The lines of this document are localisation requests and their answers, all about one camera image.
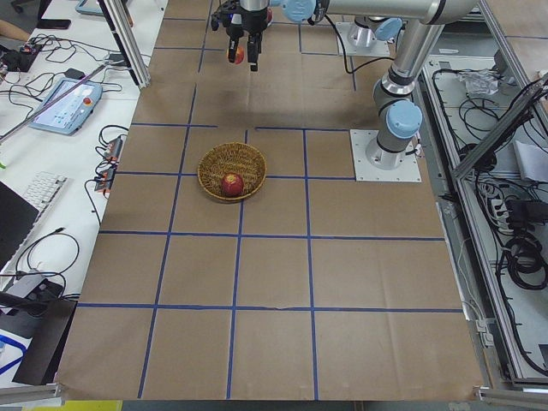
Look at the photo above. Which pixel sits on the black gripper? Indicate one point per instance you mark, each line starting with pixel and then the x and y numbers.
pixel 253 20

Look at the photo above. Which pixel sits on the yellow-red apple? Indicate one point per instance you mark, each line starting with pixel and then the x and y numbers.
pixel 240 55

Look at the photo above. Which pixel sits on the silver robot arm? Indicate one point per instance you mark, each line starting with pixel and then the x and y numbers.
pixel 400 119

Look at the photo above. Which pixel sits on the brown wicker basket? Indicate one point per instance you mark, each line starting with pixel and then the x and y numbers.
pixel 232 158

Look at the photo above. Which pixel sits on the dark red apple in basket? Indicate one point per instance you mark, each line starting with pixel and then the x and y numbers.
pixel 232 185

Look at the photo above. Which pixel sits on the blue teach pendant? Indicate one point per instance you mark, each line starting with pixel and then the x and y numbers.
pixel 67 115

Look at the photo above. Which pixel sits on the white keyboard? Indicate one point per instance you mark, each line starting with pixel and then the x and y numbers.
pixel 43 189

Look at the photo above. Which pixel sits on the grey usb hub box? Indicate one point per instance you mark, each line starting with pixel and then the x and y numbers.
pixel 34 284

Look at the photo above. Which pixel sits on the aluminium frame post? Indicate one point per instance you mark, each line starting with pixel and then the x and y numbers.
pixel 116 14

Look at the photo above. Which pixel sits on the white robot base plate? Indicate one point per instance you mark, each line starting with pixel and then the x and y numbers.
pixel 373 164

